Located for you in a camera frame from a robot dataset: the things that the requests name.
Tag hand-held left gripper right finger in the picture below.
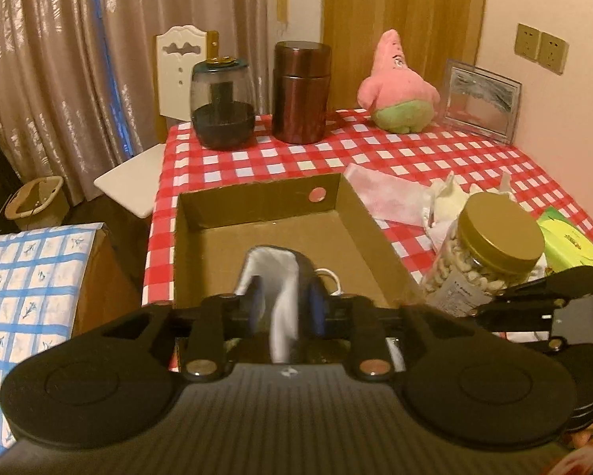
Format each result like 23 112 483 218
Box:
303 279 480 383

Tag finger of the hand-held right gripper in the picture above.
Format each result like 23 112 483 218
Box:
494 266 593 304
473 298 570 331

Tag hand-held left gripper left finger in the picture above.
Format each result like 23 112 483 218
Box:
101 277 272 384

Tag white face mask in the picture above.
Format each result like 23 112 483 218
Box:
234 245 344 364

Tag cardboard box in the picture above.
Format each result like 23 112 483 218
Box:
172 173 426 372

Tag green tissue pack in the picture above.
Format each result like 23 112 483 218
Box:
536 207 593 276

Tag nut jar with gold lid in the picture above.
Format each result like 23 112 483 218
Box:
419 192 546 318

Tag white mesh cloth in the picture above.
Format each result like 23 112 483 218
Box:
344 162 433 226

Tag dark tinted glass jar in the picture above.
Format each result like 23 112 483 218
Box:
190 57 256 150

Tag brown metal canister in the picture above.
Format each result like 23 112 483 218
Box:
271 40 333 145

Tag blue checked cloth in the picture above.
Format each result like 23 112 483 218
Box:
0 222 107 458

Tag white wooden chair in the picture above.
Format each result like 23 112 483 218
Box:
94 25 220 219

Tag pink star plush toy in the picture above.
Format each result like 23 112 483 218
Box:
358 30 440 134

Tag beige waste basket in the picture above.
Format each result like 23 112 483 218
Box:
4 175 65 232

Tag wooden door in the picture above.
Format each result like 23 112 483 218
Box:
321 0 490 112

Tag beige shiny curtain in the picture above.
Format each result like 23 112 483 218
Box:
0 0 270 206

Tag clear acrylic picture frame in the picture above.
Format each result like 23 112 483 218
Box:
440 58 522 145

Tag beige wall socket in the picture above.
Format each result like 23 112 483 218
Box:
538 32 569 75
515 23 542 60

